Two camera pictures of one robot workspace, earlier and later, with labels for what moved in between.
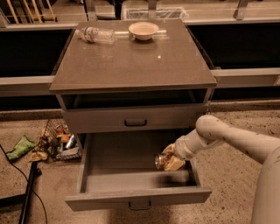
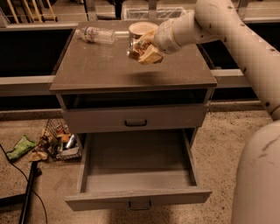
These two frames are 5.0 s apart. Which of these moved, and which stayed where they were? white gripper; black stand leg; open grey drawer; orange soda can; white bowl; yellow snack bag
Moved: white gripper; orange soda can
Stayed: white bowl; yellow snack bag; black stand leg; open grey drawer
